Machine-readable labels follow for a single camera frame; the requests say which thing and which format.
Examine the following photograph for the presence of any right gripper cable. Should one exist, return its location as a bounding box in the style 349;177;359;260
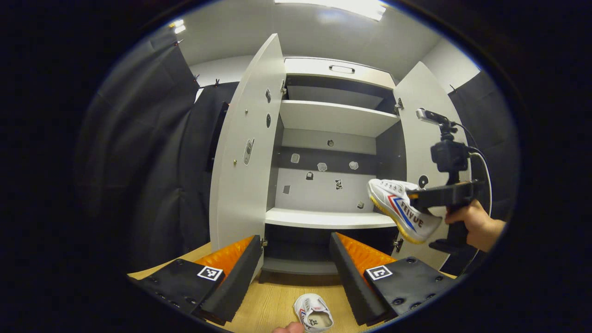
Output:
456;121;492;204

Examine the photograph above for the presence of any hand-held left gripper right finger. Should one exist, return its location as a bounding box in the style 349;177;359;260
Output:
329;232;458;327

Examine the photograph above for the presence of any white shoe with yellow sole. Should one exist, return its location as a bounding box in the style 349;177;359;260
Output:
294;293;333;333
368;179;443;245

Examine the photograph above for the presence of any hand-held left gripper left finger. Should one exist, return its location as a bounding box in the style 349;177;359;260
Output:
127;235;263;327

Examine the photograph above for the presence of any large ceiling light panel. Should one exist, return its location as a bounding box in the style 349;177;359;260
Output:
274;0;387;22

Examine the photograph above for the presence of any white cabinet door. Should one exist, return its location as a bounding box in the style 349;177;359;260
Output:
209;33;287;278
392;62;472;271

